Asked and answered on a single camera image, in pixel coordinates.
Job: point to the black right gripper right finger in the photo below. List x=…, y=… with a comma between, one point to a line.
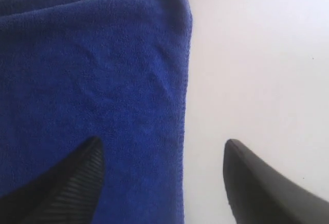
x=257, y=193

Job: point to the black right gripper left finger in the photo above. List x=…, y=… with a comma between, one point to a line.
x=67, y=193

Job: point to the blue terry towel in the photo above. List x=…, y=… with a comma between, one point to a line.
x=112, y=69

